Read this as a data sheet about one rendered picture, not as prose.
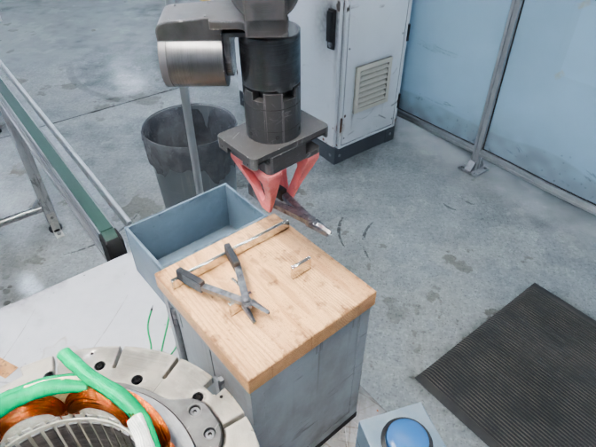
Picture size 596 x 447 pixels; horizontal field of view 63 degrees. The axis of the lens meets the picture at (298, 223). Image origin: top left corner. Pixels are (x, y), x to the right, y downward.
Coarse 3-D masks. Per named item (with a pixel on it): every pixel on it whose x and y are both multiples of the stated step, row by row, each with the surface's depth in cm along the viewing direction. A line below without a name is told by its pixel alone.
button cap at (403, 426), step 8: (392, 424) 48; (400, 424) 48; (408, 424) 47; (416, 424) 48; (392, 432) 47; (400, 432) 47; (408, 432) 47; (416, 432) 47; (424, 432) 47; (392, 440) 46; (400, 440) 46; (408, 440) 46; (416, 440) 46; (424, 440) 46
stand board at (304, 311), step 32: (256, 224) 68; (192, 256) 63; (256, 256) 63; (288, 256) 63; (320, 256) 63; (160, 288) 61; (192, 288) 59; (224, 288) 59; (256, 288) 59; (288, 288) 59; (320, 288) 59; (352, 288) 59; (192, 320) 55; (224, 320) 55; (256, 320) 55; (288, 320) 55; (320, 320) 55; (224, 352) 52; (256, 352) 52; (288, 352) 52; (256, 384) 50
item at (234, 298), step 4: (204, 284) 56; (204, 288) 55; (208, 288) 55; (212, 288) 55; (216, 288) 55; (220, 288) 55; (208, 292) 55; (212, 292) 55; (216, 292) 55; (220, 292) 55; (224, 292) 55; (228, 292) 55; (220, 296) 55; (224, 296) 54; (228, 296) 54; (232, 296) 54; (236, 296) 54; (240, 296) 54; (228, 300) 54; (232, 300) 54; (236, 300) 54; (240, 304) 54
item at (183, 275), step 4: (180, 268) 57; (176, 272) 57; (180, 272) 57; (184, 272) 56; (188, 272) 56; (176, 276) 57; (180, 276) 57; (184, 276) 56; (188, 276) 56; (192, 276) 56; (196, 276) 56; (180, 280) 57; (184, 280) 57; (188, 280) 56; (192, 280) 56; (196, 280) 55; (200, 280) 55; (204, 280) 56; (188, 284) 57; (192, 284) 56; (196, 284) 56; (200, 284) 55; (196, 288) 56; (200, 288) 56; (200, 292) 56
